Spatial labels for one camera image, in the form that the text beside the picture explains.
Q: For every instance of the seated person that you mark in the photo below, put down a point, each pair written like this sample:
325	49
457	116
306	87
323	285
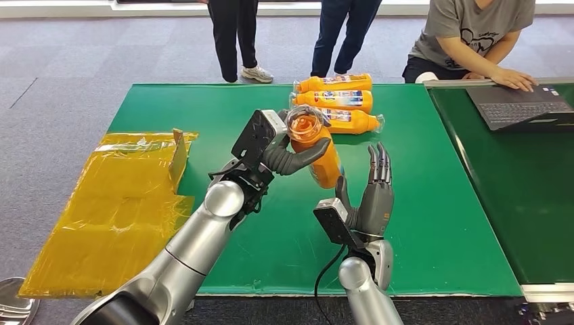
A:
466	27

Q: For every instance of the standing person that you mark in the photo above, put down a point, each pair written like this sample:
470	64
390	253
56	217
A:
329	31
228	36

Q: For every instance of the round silver metal base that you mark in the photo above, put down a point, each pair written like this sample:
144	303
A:
15	305

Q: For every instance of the brown cardboard flap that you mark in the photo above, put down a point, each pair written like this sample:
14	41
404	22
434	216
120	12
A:
179	154

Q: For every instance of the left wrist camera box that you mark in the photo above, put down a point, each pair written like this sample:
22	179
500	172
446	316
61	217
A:
255	139

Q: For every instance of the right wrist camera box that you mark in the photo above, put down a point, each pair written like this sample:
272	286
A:
336	222

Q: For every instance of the aluminium table edge rail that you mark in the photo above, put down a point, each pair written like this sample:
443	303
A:
453	83
547	292

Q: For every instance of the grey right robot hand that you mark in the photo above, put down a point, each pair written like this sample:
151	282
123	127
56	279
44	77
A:
374	211

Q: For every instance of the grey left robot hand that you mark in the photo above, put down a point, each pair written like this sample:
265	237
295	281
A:
291	161

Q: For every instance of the orange bottle with clear cap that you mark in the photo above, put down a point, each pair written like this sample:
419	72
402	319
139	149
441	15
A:
314	84
309	100
323	166
358	123

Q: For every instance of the yellow plastic sheet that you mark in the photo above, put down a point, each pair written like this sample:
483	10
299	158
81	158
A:
107	215

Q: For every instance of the black laptop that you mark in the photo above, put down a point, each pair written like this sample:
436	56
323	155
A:
511	107

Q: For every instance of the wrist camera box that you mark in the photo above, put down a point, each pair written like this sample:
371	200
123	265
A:
336	222
255	139

